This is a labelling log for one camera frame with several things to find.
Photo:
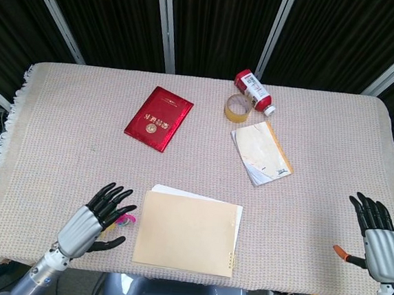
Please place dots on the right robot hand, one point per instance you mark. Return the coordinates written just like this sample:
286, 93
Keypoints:
379, 249

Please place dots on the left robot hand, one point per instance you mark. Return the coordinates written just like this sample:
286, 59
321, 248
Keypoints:
90, 224

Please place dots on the pink multicolour plastic toy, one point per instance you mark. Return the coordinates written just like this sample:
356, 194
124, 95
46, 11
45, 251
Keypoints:
125, 220

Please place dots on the pink woven tablecloth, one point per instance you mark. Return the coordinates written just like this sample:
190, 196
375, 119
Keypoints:
188, 167

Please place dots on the tan manila folder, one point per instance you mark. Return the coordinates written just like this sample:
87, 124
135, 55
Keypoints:
187, 234

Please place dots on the red certificate booklet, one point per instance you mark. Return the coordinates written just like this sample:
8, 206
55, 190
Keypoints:
159, 118

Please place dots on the worn cream paperback book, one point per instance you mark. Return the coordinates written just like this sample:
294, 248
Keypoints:
262, 153

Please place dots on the clear tape roll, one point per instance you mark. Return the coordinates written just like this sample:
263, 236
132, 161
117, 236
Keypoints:
238, 108

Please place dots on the red bottle with white cap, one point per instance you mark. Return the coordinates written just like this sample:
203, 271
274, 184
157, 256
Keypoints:
253, 90

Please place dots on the black pleated curtain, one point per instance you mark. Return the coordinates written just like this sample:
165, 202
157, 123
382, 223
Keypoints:
221, 25

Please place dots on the white partition frame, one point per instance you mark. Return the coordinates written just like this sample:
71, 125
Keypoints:
166, 24

